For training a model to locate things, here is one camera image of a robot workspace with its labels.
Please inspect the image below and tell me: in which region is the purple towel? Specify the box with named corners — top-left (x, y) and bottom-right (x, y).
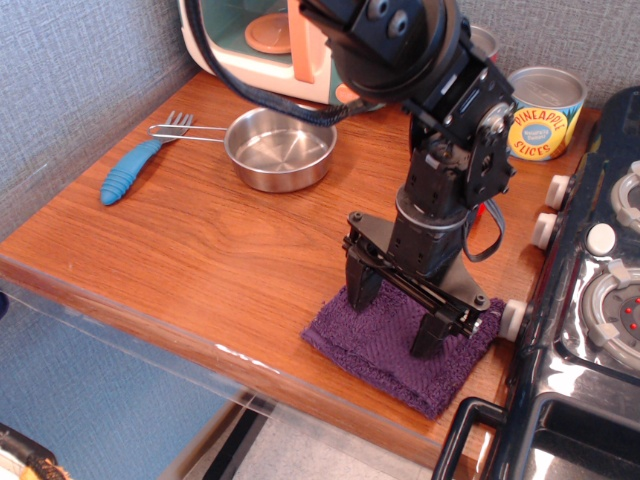
top-left (301, 282), bottom-right (505, 420)

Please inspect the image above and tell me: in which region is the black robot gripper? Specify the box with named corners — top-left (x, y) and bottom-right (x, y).
top-left (343, 194), bottom-right (489, 358)

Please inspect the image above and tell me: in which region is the pineapple slices can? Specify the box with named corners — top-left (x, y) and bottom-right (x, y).
top-left (508, 66), bottom-right (587, 161)

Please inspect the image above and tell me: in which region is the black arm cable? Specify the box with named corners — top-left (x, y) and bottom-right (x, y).
top-left (183, 0), bottom-right (374, 126)

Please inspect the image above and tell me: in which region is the blue handled toy fork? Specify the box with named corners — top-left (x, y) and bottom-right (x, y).
top-left (100, 111), bottom-right (194, 206)

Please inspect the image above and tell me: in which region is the teal toy microwave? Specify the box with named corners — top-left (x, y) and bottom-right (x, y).
top-left (200, 1), bottom-right (358, 105)

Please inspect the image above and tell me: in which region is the black toy stove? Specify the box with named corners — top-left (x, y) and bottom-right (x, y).
top-left (433, 87), bottom-right (639, 479)

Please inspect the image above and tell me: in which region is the tomato sauce can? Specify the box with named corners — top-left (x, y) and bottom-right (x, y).
top-left (471, 25), bottom-right (499, 61)

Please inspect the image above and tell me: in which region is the small steel pot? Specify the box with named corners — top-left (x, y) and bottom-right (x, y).
top-left (147, 108), bottom-right (338, 193)

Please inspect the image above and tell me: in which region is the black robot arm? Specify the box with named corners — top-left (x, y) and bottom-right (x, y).
top-left (300, 1), bottom-right (515, 358)

